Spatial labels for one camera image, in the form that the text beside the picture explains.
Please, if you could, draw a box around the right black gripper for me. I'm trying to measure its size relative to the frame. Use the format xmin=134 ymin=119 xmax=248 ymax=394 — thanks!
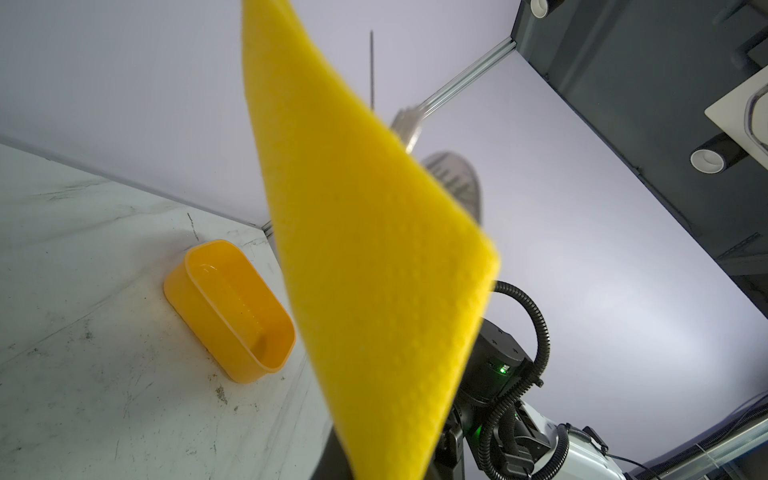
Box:
xmin=431 ymin=320 xmax=532 ymax=479

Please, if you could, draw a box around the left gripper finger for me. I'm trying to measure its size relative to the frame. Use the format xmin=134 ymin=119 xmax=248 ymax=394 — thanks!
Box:
xmin=310 ymin=428 xmax=354 ymax=480

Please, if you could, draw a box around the metal spoon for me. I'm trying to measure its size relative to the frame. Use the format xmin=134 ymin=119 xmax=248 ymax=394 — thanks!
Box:
xmin=421 ymin=151 xmax=482 ymax=225

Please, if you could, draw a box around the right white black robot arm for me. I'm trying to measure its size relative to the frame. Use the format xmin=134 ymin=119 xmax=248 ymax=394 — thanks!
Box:
xmin=425 ymin=320 xmax=625 ymax=479

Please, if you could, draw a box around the yellow plastic tub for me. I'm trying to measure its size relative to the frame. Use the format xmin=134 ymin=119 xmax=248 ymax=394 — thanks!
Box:
xmin=163 ymin=240 xmax=296 ymax=384

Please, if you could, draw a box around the right black corrugated cable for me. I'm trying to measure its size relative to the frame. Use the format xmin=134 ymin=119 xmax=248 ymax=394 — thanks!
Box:
xmin=476 ymin=280 xmax=571 ymax=480

